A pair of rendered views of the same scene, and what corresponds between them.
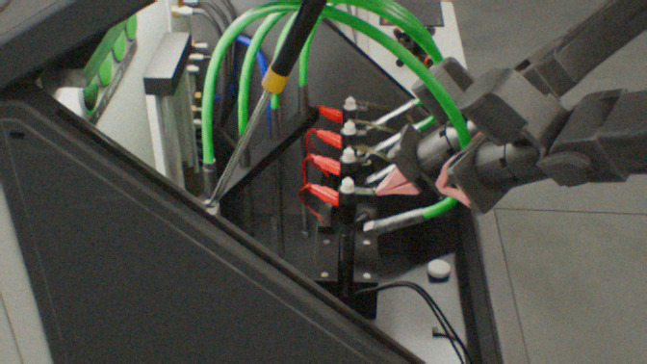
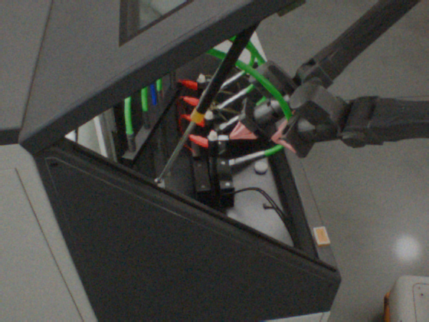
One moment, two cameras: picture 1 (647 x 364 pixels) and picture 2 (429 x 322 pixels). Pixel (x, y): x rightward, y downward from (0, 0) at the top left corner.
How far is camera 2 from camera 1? 20 cm
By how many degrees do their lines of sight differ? 13
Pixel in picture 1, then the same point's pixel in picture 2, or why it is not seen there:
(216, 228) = (165, 195)
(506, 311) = (306, 193)
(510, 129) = (320, 117)
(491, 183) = (307, 141)
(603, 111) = (369, 108)
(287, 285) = (206, 218)
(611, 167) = (376, 139)
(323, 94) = (182, 72)
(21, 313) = (59, 249)
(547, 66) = (325, 65)
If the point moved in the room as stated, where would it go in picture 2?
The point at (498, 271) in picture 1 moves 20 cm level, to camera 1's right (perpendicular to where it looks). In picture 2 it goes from (298, 169) to (363, 160)
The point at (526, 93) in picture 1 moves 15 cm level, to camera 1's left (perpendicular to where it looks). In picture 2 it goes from (328, 98) to (245, 107)
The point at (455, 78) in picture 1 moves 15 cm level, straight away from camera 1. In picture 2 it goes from (275, 73) to (270, 38)
